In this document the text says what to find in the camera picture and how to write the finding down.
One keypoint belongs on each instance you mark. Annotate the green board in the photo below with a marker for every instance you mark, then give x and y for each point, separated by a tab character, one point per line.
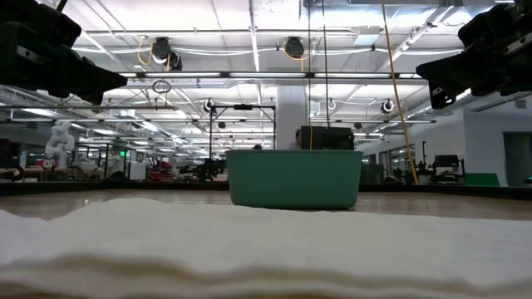
482	179

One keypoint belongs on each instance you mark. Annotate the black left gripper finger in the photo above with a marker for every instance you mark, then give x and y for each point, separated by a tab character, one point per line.
89	74
91	87

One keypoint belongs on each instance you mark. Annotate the black aluminium table frame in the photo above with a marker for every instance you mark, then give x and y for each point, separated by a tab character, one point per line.
25	187

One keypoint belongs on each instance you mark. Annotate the white folded cloth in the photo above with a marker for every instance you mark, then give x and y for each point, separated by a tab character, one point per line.
266	249

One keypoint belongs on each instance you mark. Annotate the person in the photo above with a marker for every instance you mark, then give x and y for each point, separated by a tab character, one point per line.
296	141
257	147

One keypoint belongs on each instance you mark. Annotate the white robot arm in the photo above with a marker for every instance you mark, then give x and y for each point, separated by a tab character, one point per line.
60	143

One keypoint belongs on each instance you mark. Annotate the white pillar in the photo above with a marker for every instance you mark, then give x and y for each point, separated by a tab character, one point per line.
291	112

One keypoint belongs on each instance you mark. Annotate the black metal stand frame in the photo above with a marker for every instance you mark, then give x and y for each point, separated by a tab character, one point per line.
243	106

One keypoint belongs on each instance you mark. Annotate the long ceiling light strip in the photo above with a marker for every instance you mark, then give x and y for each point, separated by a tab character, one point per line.
266	75

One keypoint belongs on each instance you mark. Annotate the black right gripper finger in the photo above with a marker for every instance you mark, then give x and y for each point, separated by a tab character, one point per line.
455	66
453	81

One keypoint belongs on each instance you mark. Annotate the teal plastic container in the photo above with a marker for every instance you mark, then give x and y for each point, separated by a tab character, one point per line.
293	178

